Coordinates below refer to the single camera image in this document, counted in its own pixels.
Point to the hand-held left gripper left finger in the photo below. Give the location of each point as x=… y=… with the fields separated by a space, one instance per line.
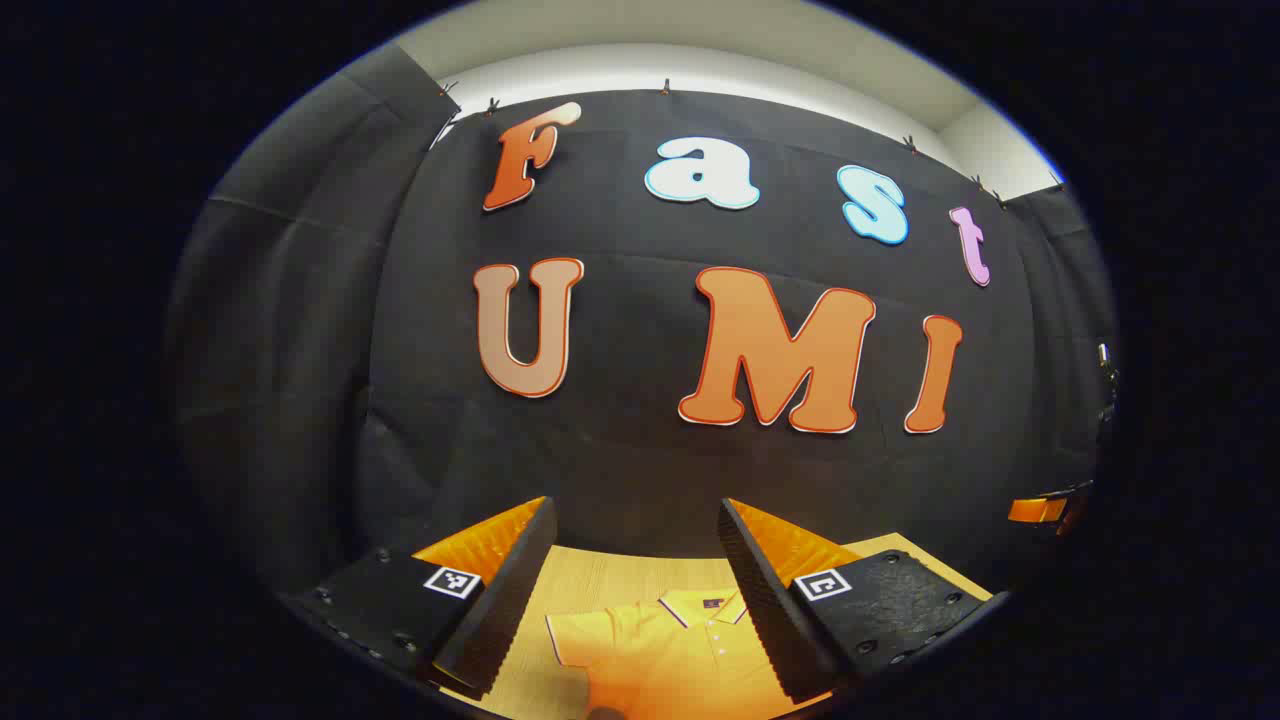
x=505 y=590

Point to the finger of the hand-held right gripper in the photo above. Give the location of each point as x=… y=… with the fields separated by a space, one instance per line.
x=1035 y=510

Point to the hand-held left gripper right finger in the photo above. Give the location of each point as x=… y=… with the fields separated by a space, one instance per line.
x=765 y=590

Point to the orange T-shirt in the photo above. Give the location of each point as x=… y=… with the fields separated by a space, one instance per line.
x=680 y=660

